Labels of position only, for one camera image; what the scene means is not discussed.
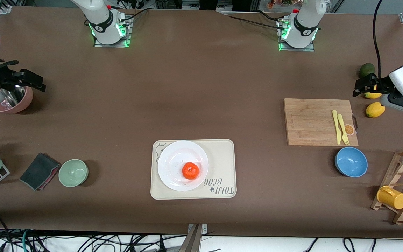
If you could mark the pink metal pot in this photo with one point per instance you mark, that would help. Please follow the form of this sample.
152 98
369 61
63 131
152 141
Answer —
26 101

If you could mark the orange fruit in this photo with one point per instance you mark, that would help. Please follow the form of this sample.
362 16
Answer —
190 170

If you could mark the yellow plastic knife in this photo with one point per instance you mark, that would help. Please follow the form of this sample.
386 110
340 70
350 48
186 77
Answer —
337 129

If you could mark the pale green bowl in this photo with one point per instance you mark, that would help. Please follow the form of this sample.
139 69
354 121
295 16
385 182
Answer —
73 173

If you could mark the steel spoon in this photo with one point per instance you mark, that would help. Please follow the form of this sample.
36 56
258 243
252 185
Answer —
12 96

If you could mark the bamboo cutting board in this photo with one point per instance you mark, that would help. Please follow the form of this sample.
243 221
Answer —
310 126

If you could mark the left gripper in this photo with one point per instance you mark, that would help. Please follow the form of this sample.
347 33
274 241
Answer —
376 84

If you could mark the yellow mug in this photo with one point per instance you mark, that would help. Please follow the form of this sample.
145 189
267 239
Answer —
392 197

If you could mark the white round plate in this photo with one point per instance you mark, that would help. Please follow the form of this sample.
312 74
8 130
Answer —
173 161

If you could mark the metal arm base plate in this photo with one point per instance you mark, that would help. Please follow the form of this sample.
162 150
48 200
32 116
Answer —
282 47
128 33

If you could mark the aluminium frame post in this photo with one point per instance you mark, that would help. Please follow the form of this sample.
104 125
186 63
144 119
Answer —
194 238

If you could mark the wooden peg rack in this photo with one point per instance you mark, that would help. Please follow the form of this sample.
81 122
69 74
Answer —
402 164

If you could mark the blue bowl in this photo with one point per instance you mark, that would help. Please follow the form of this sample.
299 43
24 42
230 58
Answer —
351 162

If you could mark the yellow lemon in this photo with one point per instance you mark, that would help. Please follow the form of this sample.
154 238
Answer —
373 95
375 110

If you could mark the cream bear print tray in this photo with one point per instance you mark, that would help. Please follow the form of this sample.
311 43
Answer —
222 157

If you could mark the dark green avocado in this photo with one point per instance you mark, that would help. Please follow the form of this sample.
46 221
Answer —
365 69

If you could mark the dark grey folded cloth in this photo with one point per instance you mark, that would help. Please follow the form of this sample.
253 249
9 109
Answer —
39 171

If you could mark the yellow plastic fork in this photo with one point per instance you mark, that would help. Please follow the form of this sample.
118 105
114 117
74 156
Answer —
343 129

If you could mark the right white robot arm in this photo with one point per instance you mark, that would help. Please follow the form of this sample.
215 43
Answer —
100 21

